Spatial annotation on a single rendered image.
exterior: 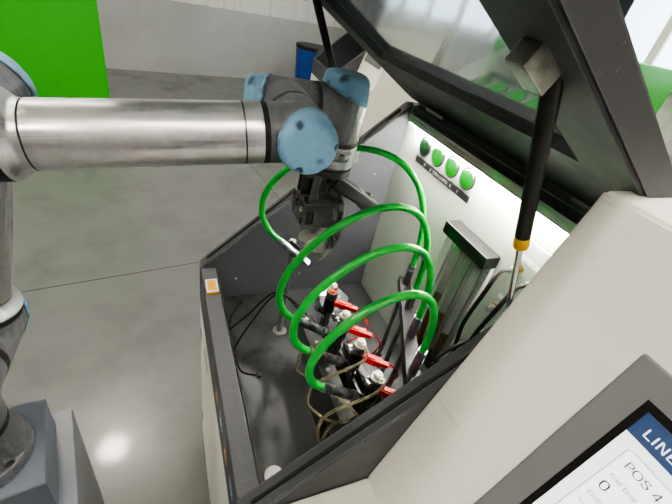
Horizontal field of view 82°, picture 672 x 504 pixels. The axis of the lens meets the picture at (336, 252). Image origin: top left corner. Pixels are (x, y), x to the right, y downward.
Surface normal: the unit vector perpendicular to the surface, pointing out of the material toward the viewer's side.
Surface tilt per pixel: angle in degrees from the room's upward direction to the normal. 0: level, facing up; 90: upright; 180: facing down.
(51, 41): 90
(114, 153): 98
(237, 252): 90
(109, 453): 0
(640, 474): 76
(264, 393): 0
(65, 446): 0
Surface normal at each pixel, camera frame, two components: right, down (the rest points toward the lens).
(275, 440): 0.18, -0.80
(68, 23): 0.62, 0.55
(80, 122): 0.30, -0.02
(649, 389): -0.84, -0.13
